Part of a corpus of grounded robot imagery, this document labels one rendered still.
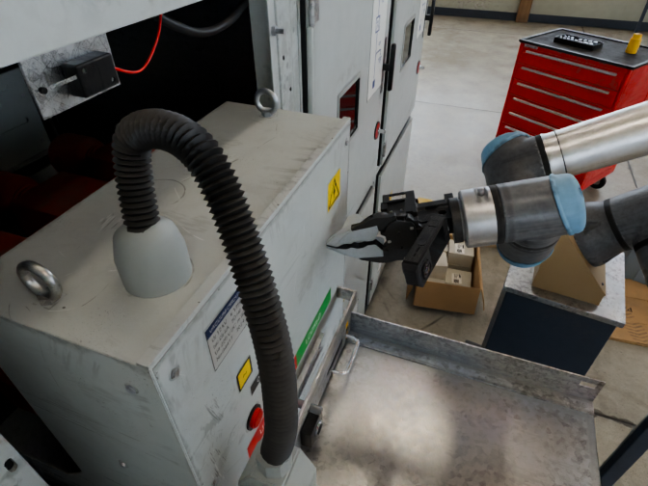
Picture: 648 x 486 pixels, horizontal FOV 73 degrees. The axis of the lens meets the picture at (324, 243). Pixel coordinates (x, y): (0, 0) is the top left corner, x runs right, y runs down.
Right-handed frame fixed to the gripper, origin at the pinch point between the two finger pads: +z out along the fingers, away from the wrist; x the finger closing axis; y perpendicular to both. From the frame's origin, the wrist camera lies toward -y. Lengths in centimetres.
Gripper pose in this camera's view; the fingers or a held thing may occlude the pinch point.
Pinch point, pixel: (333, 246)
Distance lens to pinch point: 70.4
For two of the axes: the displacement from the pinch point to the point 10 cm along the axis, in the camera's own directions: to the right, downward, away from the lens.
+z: -9.6, 1.4, 2.3
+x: -2.6, -7.6, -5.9
